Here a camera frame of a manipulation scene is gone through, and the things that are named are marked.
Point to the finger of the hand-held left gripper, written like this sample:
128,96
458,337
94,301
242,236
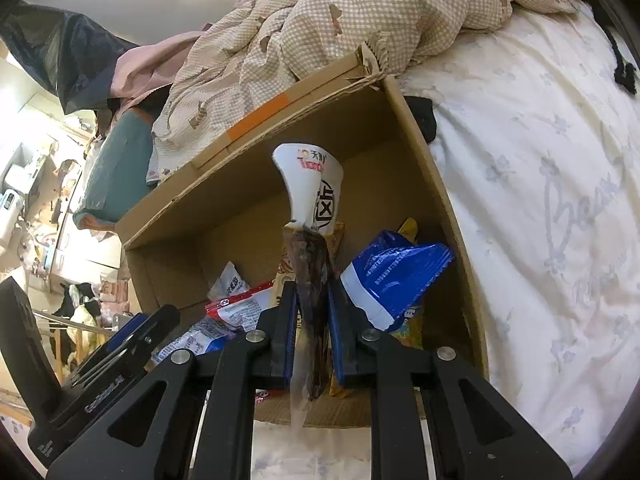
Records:
145,327
22,345

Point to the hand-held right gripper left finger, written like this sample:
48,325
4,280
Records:
290,335

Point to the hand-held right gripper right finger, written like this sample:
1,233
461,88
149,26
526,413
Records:
337,345

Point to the white blue snack bag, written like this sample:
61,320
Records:
200,337

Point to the red snack packet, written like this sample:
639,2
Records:
235,307

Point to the white packet with blue label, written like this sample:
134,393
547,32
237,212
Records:
231,282

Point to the blue snack packet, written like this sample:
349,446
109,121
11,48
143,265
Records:
395,275

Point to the yellow snack bag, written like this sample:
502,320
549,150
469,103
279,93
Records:
410,229

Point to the white packet with black circle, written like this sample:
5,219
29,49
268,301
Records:
310,195

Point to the brown cardboard box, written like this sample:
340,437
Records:
240,200

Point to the white water heater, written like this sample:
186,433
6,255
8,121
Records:
10,200

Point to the small black cloth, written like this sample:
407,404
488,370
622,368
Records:
425,115

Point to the pink cloth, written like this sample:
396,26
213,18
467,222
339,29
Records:
150,65

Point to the dark hanging jacket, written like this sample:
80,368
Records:
75,50

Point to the beige checked quilt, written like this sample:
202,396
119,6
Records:
360,20

